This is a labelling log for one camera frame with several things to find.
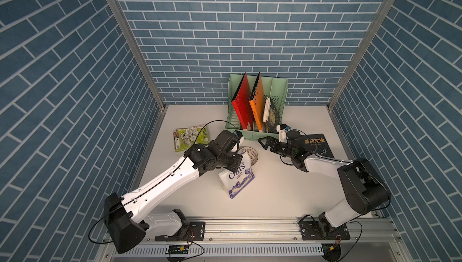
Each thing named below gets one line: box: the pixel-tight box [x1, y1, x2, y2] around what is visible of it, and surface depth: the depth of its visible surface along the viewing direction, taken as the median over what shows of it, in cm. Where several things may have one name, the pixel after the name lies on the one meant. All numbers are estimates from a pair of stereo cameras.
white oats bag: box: [218, 152, 256, 199], surface depth 77 cm
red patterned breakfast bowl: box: [238, 146, 259, 166], surface depth 96 cm
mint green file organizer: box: [261, 74, 289, 125], surface depth 106 cm
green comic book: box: [173, 124, 210, 153], surface depth 104 cm
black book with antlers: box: [303, 133, 335, 159], surface depth 104 cm
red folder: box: [232, 73, 254, 131], surface depth 88 cm
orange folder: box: [249, 72, 266, 133], surface depth 91 cm
